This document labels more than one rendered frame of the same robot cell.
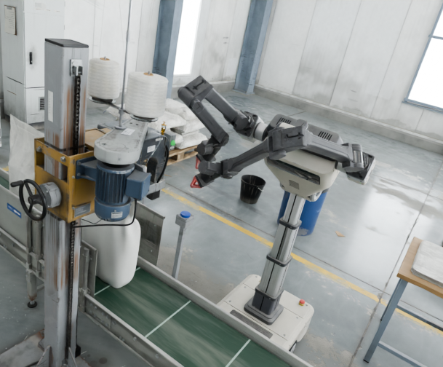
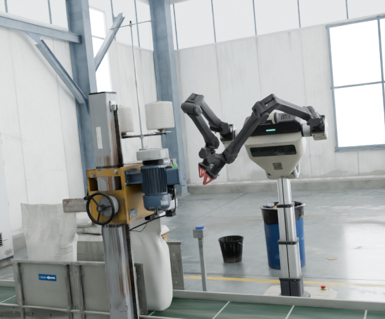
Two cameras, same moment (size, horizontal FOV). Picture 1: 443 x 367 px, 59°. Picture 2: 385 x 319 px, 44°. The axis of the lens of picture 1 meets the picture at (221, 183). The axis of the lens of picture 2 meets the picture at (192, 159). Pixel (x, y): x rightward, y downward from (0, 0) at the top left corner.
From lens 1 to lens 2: 135 cm
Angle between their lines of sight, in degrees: 22
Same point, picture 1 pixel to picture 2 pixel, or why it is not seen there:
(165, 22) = (87, 143)
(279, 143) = (262, 108)
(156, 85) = (167, 104)
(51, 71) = (97, 112)
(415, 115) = (352, 159)
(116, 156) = (156, 152)
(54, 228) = (114, 237)
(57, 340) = not seen: outside the picture
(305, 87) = (238, 169)
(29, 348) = not seen: outside the picture
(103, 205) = (153, 196)
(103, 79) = (124, 118)
